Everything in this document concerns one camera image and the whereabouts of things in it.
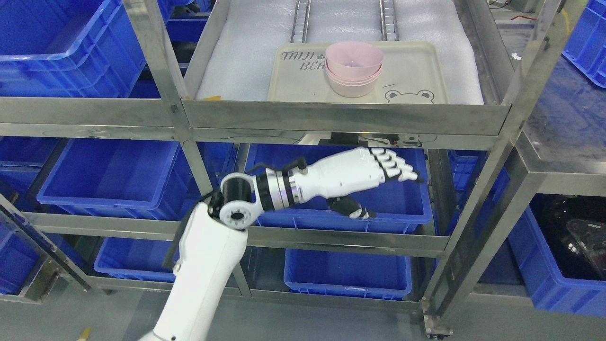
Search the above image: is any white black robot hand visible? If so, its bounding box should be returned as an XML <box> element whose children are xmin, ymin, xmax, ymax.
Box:
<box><xmin>285</xmin><ymin>147</ymin><xmax>424</xmax><ymax>219</ymax></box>

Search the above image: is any pink plastic bowl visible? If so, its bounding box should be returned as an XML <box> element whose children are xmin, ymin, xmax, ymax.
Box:
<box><xmin>325</xmin><ymin>41</ymin><xmax>384</xmax><ymax>79</ymax></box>

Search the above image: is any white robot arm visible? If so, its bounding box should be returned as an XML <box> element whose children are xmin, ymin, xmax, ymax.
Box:
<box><xmin>142</xmin><ymin>163</ymin><xmax>318</xmax><ymax>341</ymax></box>

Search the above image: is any stack of pink bowls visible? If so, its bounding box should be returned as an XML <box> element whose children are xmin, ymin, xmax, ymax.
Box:
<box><xmin>325</xmin><ymin>64</ymin><xmax>383</xmax><ymax>99</ymax></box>

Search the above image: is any steel rack shelving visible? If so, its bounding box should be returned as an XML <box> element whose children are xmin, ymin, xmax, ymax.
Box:
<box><xmin>1</xmin><ymin>0</ymin><xmax>605</xmax><ymax>335</ymax></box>

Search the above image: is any blue crate under hand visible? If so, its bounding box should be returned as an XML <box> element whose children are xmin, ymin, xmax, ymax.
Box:
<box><xmin>245</xmin><ymin>144</ymin><xmax>432</xmax><ymax>234</ymax></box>

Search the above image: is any bottom blue crate centre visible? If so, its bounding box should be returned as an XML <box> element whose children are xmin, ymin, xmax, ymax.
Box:
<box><xmin>284</xmin><ymin>249</ymin><xmax>413</xmax><ymax>300</ymax></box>

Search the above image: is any beige bear tray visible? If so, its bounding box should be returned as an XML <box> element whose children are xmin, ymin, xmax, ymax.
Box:
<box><xmin>267</xmin><ymin>41</ymin><xmax>449</xmax><ymax>104</ymax></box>

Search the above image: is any white foam sheet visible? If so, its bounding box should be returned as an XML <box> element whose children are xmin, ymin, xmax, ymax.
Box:
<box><xmin>192</xmin><ymin>0</ymin><xmax>485</xmax><ymax>105</ymax></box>

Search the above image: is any large blue crate left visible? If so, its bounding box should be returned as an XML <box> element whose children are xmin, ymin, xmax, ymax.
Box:
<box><xmin>36</xmin><ymin>139</ymin><xmax>237</xmax><ymax>222</ymax></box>

